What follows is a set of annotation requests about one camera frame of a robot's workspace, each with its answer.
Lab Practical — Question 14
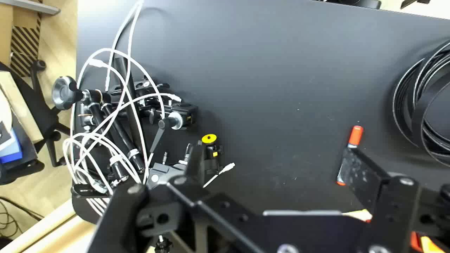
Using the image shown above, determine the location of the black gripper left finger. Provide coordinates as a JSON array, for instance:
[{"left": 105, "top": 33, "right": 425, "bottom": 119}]
[{"left": 89, "top": 142, "right": 265, "bottom": 253}]

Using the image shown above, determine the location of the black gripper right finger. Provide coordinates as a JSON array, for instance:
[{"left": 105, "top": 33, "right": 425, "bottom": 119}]
[{"left": 337, "top": 146, "right": 450, "bottom": 253}]

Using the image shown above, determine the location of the yellow black small connector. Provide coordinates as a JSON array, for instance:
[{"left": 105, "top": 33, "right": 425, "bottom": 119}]
[{"left": 200, "top": 132, "right": 223, "bottom": 163}]

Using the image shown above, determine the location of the black tripod rig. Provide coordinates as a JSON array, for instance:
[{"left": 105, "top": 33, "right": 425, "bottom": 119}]
[{"left": 51, "top": 74, "right": 237, "bottom": 222}]

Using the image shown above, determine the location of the black office chair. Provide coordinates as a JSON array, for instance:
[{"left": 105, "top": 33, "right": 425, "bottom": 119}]
[{"left": 0, "top": 57, "right": 72, "bottom": 167}]

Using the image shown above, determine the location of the blue flat box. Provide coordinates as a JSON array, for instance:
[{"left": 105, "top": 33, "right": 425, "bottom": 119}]
[{"left": 0, "top": 121, "right": 26, "bottom": 166}]

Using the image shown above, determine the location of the black coiled hose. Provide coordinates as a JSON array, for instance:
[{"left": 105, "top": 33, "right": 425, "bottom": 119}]
[{"left": 391, "top": 39, "right": 450, "bottom": 167}]

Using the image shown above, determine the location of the white cable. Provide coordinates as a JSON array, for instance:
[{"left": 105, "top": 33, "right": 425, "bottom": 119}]
[{"left": 62, "top": 0, "right": 185, "bottom": 212}]

